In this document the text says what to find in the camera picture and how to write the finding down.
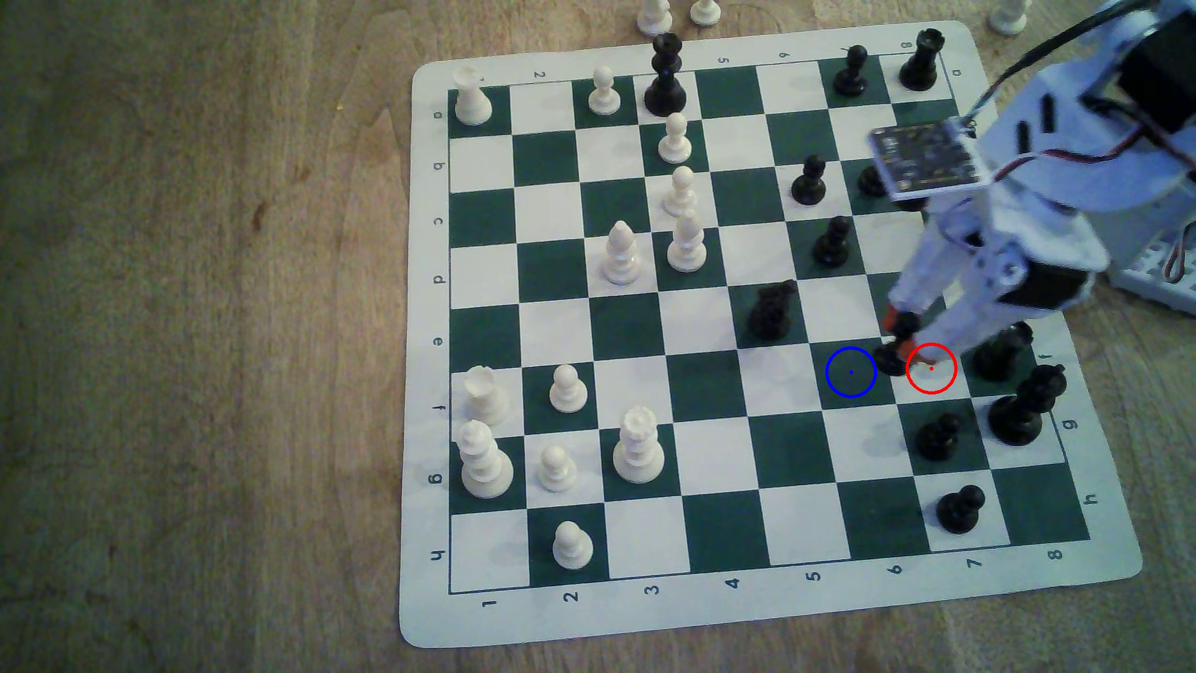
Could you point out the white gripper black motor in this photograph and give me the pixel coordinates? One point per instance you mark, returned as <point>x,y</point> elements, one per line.
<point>990,274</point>

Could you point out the black pawn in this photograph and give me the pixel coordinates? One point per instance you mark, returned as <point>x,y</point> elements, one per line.
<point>833,245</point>
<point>960,512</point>
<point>939,439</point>
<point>895,357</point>
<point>850,75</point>
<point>872,182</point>
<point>809,184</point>

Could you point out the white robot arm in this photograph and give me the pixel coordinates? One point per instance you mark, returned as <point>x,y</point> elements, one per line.
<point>1102,103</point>

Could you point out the black chess piece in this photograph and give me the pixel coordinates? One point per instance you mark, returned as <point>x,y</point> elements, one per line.
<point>998,357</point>

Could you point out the green white chess mat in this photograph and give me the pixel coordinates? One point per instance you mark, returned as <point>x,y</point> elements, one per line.
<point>710,393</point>

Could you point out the white chess piece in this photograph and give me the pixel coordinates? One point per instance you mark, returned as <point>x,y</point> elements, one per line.
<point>1009,16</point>
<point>654,16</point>
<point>705,11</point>

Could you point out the black bishop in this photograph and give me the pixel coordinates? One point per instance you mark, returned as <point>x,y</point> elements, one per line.
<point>1020,409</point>

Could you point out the black knight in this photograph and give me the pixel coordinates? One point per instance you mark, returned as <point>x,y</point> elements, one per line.
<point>772,313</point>

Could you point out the white breadboard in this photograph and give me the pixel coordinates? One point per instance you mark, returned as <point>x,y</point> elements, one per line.
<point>1159,271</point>

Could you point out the black rook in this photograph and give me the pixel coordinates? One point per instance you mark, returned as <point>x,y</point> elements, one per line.
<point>920,63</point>

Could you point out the white bishop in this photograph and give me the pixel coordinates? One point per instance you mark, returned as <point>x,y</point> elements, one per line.
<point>687,245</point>
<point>621,257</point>

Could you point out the white pawn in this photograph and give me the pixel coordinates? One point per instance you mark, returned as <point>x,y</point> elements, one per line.
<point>675,142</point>
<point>681,194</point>
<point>572,548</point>
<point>568,391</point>
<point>605,93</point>
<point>557,470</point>

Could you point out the white queen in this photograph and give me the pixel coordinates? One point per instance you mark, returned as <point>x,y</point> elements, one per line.
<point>639,449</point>

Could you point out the white rook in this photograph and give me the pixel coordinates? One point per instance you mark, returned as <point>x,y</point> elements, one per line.
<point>486,397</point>
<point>472,98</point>

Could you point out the white king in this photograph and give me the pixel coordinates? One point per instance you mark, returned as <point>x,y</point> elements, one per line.
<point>484,465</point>

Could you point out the camera circuit board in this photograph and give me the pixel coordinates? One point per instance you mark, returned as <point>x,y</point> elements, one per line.
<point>925,161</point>

